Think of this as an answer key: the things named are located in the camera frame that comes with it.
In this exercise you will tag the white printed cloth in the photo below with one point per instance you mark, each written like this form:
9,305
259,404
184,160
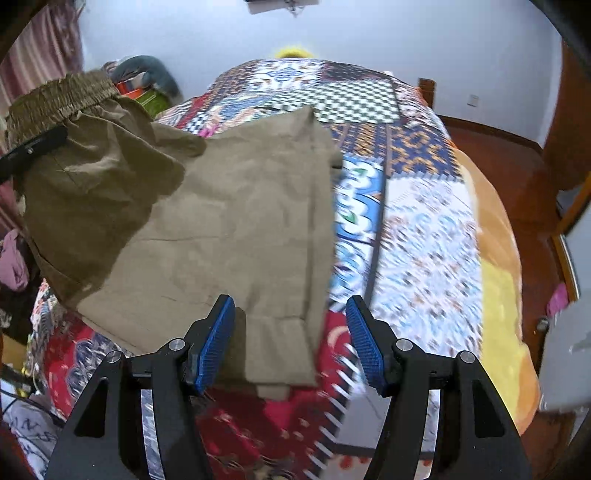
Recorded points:
23,429

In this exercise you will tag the patchwork printed blanket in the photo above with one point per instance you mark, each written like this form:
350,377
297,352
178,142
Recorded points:
415,230

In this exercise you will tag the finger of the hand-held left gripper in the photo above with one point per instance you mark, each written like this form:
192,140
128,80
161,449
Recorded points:
37,145

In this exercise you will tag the pink cloth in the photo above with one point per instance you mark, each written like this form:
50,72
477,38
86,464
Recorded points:
14,258

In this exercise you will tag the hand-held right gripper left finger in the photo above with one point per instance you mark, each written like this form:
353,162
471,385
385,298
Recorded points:
214,341

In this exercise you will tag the orange yellow blanket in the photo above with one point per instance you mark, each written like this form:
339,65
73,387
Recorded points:
498,277

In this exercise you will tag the olive green pants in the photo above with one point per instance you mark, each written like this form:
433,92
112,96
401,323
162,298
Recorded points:
231,207

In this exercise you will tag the striped brown curtain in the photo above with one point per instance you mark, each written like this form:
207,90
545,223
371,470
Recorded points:
51,41

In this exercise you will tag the wooden bedpost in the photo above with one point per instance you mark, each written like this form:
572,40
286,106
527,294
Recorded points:
427,92

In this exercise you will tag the yellow plush pillow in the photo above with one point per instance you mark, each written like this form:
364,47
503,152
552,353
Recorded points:
295,50

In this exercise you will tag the brown wooden door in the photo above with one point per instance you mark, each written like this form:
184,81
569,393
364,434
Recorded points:
572,115

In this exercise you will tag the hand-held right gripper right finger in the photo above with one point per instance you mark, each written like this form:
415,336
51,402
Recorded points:
364,341

